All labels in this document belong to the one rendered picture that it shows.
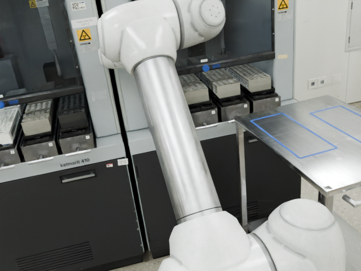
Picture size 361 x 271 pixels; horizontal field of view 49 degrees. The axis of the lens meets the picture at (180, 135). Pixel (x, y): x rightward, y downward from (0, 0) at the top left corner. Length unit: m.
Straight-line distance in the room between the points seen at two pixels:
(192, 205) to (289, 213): 0.19
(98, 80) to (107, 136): 0.27
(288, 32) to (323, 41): 1.47
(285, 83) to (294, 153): 0.67
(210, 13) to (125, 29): 0.20
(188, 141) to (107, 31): 0.32
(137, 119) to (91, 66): 0.31
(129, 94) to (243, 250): 1.09
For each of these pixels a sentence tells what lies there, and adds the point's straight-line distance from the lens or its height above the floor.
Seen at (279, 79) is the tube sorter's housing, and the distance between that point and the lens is 1.93.
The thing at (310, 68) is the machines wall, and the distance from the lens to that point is 3.35.
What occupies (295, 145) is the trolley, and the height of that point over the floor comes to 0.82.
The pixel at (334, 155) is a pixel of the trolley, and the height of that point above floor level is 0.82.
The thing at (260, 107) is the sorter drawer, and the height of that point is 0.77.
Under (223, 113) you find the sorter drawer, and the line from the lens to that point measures 1.77.
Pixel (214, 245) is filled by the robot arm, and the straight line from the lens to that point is 0.78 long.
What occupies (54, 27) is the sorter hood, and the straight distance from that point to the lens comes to 1.65.
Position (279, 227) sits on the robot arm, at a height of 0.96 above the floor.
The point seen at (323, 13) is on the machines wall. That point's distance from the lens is 3.29.
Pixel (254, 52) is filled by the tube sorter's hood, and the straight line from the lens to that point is 1.82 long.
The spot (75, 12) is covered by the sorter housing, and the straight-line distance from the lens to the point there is 1.65.
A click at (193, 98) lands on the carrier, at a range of 1.78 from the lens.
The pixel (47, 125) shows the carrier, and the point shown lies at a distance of 1.76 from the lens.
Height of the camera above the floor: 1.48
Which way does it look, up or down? 26 degrees down
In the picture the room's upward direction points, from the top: 7 degrees counter-clockwise
